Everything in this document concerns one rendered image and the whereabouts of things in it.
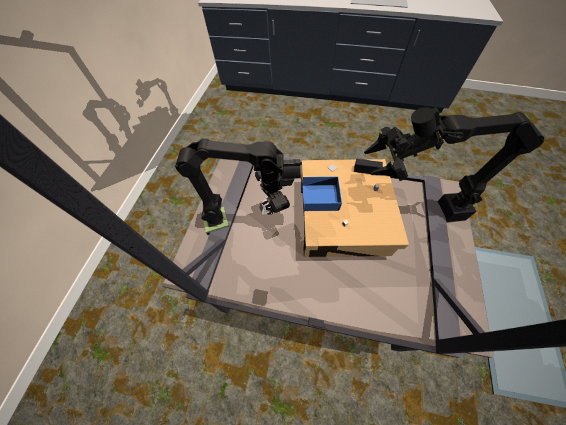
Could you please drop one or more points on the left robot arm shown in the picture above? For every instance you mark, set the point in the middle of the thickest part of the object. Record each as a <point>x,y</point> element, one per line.
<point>264,155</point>

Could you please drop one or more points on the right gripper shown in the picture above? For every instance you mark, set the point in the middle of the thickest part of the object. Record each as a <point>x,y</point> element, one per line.
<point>398,166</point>

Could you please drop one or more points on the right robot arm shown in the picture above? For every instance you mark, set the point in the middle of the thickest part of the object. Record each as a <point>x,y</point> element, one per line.
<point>524,137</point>

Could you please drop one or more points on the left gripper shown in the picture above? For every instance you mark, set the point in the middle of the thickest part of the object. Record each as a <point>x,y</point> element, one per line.
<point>276,199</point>

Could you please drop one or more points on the blue open-top tray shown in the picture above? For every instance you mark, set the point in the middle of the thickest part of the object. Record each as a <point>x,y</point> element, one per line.
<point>321,194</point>

